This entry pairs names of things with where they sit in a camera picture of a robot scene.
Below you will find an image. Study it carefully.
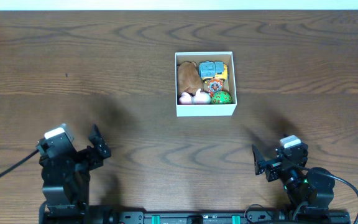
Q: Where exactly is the green number ball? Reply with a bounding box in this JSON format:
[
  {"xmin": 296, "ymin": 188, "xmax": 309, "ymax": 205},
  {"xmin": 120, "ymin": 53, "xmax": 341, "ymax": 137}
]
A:
[{"xmin": 211, "ymin": 90, "xmax": 232, "ymax": 105}]

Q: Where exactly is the pink white pig toy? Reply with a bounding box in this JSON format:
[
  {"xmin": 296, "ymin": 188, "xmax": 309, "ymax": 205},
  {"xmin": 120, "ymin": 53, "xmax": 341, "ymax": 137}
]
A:
[{"xmin": 178, "ymin": 88, "xmax": 211, "ymax": 105}]

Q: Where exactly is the orange round basket toy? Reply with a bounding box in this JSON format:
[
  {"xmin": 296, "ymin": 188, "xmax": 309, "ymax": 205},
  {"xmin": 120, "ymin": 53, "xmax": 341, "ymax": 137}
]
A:
[{"xmin": 207, "ymin": 78, "xmax": 224, "ymax": 95}]

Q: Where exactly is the yellow grey toy truck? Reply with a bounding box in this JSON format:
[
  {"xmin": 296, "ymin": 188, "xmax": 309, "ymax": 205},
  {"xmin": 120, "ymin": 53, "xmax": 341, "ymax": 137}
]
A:
[{"xmin": 199, "ymin": 61, "xmax": 229, "ymax": 83}]

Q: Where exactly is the brown plush toy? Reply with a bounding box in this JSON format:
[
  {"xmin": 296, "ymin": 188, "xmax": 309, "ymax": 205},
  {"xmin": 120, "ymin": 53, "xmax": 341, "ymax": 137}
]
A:
[{"xmin": 177, "ymin": 62, "xmax": 203, "ymax": 95}]

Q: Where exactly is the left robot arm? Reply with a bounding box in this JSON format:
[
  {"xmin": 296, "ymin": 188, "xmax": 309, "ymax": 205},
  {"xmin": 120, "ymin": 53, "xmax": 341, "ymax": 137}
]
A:
[{"xmin": 36, "ymin": 123, "xmax": 119, "ymax": 223}]

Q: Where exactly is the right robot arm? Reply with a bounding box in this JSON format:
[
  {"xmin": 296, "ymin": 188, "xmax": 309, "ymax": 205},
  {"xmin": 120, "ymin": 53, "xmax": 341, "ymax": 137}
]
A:
[{"xmin": 252, "ymin": 139, "xmax": 335, "ymax": 223}]

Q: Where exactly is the white cardboard box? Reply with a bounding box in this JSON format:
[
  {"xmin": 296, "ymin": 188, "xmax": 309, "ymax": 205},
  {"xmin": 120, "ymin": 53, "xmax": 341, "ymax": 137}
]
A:
[{"xmin": 175, "ymin": 52, "xmax": 237, "ymax": 117}]

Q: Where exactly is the left black cable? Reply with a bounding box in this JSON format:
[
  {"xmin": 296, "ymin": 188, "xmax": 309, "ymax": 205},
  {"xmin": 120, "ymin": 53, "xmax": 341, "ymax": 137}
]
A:
[{"xmin": 0, "ymin": 148, "xmax": 40, "ymax": 193}]

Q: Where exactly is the black cable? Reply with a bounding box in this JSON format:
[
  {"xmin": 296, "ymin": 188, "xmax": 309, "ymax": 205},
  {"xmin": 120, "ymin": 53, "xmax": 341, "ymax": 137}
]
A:
[
  {"xmin": 0, "ymin": 148, "xmax": 40, "ymax": 193},
  {"xmin": 303, "ymin": 166, "xmax": 358, "ymax": 224}
]

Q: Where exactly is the right black cable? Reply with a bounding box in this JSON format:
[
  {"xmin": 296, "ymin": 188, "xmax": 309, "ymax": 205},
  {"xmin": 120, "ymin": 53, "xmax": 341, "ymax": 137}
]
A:
[{"xmin": 303, "ymin": 166, "xmax": 358, "ymax": 224}]

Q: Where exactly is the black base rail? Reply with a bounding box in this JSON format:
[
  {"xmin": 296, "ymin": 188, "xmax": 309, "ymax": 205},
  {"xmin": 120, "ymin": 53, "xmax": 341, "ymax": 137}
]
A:
[{"xmin": 39, "ymin": 210, "xmax": 351, "ymax": 224}]

